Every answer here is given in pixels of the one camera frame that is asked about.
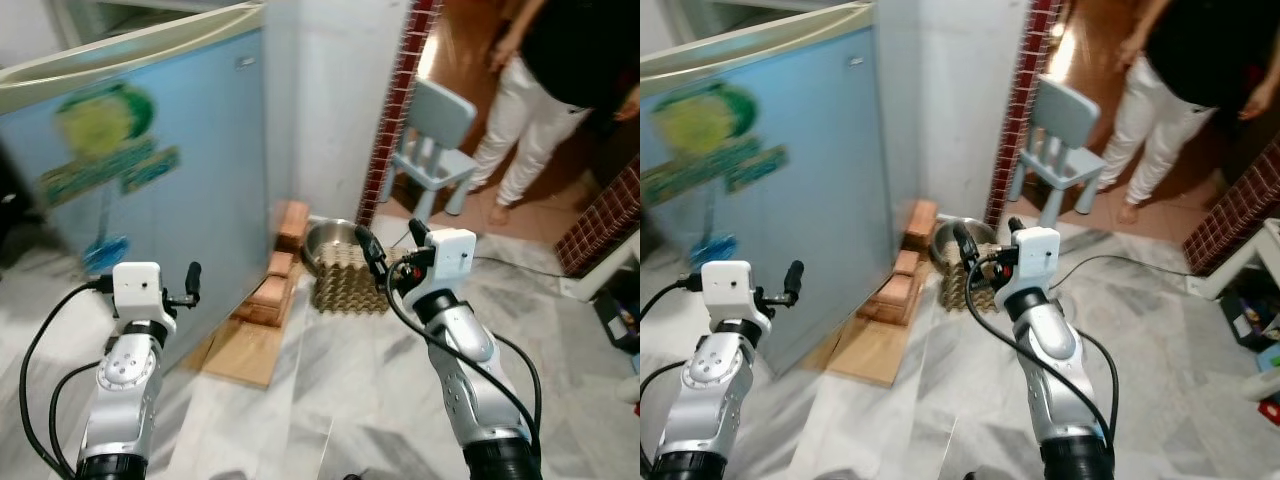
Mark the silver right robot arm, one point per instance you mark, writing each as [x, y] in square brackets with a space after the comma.
[1045, 345]
[460, 350]

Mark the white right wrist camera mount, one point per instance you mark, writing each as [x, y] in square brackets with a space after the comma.
[1038, 258]
[450, 258]

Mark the green lemon sticker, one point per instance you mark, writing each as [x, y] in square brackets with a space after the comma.
[100, 125]
[700, 120]

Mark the small blue sticker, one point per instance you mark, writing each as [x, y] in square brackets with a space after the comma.
[713, 250]
[107, 255]

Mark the brown cardboard sheet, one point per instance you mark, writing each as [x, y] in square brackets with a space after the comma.
[245, 355]
[868, 352]

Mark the stack of egg trays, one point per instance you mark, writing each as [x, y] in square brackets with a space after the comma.
[960, 295]
[350, 295]

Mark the red clay brick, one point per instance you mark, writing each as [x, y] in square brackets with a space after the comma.
[265, 300]
[890, 295]
[292, 225]
[922, 222]

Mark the light blue child chair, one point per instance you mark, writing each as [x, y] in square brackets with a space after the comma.
[1065, 112]
[440, 110]

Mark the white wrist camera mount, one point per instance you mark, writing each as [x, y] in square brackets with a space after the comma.
[730, 288]
[140, 288]
[1038, 258]
[450, 258]

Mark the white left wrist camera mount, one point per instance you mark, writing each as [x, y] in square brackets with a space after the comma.
[140, 288]
[730, 288]

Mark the person in white trousers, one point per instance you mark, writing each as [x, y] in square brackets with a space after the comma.
[1150, 110]
[530, 110]

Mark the large steel basin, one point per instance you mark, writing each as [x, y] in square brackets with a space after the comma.
[330, 245]
[942, 240]

